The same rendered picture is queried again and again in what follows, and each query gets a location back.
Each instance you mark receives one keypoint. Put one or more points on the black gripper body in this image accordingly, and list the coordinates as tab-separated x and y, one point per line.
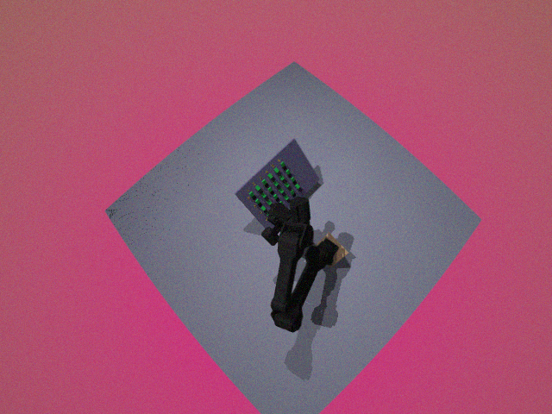
271	235

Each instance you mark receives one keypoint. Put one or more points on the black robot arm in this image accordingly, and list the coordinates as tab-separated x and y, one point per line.
287	304

